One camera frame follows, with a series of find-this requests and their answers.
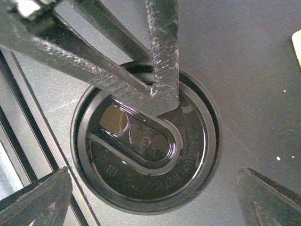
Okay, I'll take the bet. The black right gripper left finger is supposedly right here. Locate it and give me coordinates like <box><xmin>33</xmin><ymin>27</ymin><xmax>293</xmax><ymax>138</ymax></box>
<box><xmin>0</xmin><ymin>167</ymin><xmax>72</xmax><ymax>226</ymax></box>

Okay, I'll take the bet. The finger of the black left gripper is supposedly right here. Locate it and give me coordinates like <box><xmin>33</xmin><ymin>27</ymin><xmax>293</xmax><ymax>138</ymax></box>
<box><xmin>0</xmin><ymin>0</ymin><xmax>179</xmax><ymax>116</ymax></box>

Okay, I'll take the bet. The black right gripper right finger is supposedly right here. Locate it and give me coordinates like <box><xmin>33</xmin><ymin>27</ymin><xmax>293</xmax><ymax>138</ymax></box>
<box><xmin>236</xmin><ymin>168</ymin><xmax>301</xmax><ymax>226</ymax></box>

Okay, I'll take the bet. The black cup lid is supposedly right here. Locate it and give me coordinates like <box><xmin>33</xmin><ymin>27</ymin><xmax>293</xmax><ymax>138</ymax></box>
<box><xmin>70</xmin><ymin>71</ymin><xmax>221</xmax><ymax>215</ymax></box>

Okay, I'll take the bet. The cream cakes paper bag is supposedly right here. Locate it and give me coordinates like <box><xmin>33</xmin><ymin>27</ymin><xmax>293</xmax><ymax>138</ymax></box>
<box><xmin>292</xmin><ymin>30</ymin><xmax>301</xmax><ymax>67</ymax></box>

